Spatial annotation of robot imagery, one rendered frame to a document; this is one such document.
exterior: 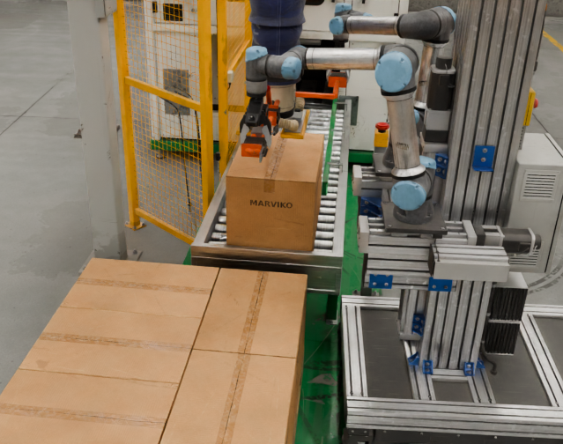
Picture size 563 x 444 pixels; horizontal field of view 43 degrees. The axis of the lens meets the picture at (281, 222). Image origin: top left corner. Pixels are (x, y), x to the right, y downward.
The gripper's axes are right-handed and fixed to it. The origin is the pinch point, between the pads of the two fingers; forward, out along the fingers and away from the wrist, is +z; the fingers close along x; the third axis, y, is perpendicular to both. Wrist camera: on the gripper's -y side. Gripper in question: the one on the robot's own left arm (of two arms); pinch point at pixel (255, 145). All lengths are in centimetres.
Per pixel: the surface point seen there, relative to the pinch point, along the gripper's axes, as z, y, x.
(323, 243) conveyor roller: 74, 61, -22
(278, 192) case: 39, 43, -3
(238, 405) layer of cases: 72, -57, -4
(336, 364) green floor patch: 128, 38, -32
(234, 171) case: 33, 48, 18
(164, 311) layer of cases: 72, -7, 37
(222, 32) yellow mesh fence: -2, 161, 48
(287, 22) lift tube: -34, 51, -4
